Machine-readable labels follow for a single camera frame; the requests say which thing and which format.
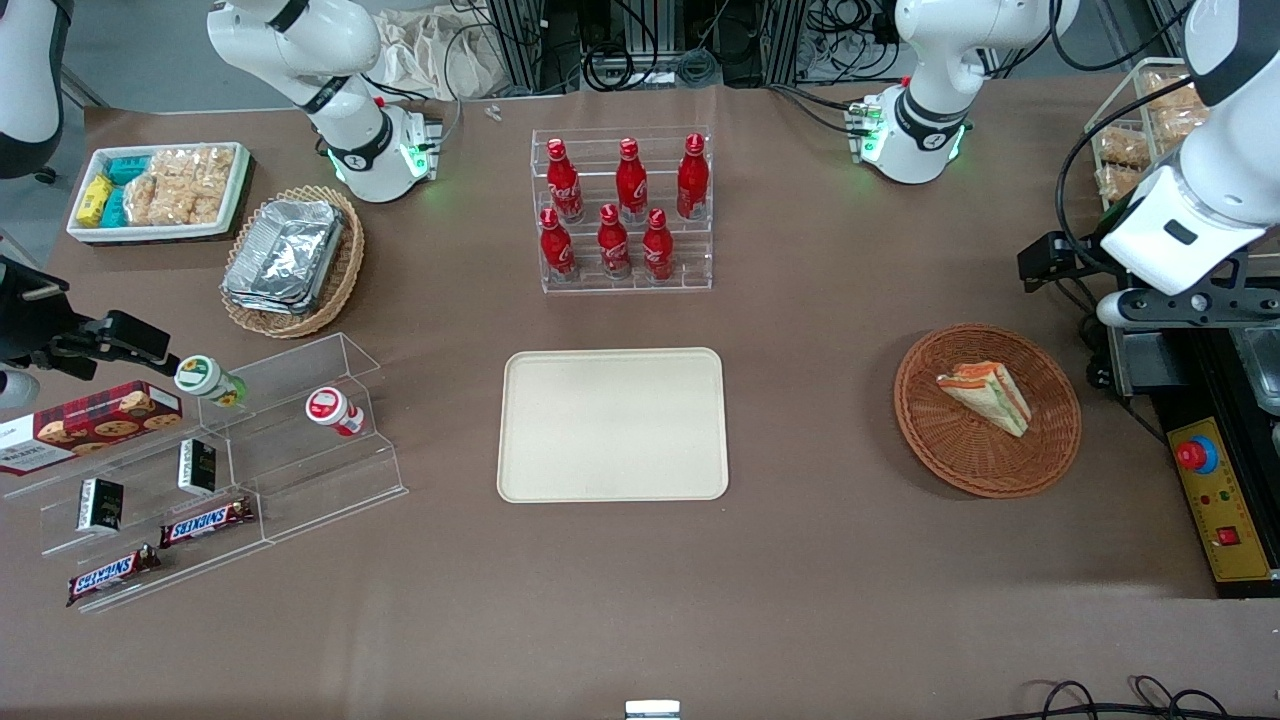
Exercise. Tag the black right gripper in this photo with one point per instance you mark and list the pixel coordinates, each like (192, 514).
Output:
(30, 322)

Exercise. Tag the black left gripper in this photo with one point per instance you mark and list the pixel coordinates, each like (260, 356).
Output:
(1081, 262)

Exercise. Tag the triangle sandwich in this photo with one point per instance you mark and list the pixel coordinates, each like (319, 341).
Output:
(990, 395)

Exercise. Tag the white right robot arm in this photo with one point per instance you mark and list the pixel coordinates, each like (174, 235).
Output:
(300, 40)

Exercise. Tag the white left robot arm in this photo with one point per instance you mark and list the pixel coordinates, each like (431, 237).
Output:
(1225, 150)

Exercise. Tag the white rectangular snack tray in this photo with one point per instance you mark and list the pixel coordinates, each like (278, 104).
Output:
(235, 205)

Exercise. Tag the oval light wicker basket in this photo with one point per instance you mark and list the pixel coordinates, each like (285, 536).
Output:
(345, 270)

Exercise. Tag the brown round wicker basket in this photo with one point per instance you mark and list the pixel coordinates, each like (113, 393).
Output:
(960, 460)

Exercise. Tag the beige plastic tray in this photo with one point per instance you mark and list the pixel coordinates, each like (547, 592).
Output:
(612, 425)

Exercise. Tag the green lid yogurt bottle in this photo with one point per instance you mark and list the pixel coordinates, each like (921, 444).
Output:
(205, 378)

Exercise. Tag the red cookie box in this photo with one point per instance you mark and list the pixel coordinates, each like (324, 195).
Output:
(95, 425)

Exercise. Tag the bagged bread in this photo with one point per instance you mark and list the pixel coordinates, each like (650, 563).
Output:
(1122, 160)
(1175, 110)

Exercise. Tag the teal snack packet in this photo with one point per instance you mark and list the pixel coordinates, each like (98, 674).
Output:
(114, 208)
(128, 169)

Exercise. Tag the small black box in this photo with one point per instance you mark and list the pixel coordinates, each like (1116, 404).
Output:
(100, 505)
(197, 467)

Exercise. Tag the clear bag of rice crackers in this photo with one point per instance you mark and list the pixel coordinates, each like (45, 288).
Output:
(195, 170)
(170, 205)

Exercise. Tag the yellow snack packet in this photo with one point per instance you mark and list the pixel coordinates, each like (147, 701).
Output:
(94, 200)

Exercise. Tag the stack of foil trays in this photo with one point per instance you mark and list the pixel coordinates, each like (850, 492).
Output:
(285, 255)

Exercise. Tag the snickers bar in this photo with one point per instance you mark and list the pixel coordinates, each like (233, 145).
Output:
(112, 575)
(205, 522)

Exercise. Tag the red lid yogurt bottle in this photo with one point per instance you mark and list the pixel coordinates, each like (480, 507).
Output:
(332, 408)

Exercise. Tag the clear acrylic stepped shelf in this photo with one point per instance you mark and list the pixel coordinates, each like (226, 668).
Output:
(300, 480)

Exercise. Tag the red emergency stop button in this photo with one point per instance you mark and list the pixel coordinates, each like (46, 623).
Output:
(1192, 454)

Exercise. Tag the black and yellow control box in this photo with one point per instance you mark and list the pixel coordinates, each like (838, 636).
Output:
(1230, 530)

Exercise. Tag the clear acrylic bottle rack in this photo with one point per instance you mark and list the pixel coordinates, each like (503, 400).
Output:
(690, 255)

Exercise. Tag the red cola bottle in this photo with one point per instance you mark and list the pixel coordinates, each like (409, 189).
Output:
(631, 185)
(614, 245)
(692, 180)
(557, 250)
(658, 248)
(565, 185)

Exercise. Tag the beige cloth bag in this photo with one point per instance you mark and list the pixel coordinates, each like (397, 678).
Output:
(430, 55)

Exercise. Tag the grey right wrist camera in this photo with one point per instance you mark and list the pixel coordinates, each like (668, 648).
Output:
(15, 390)

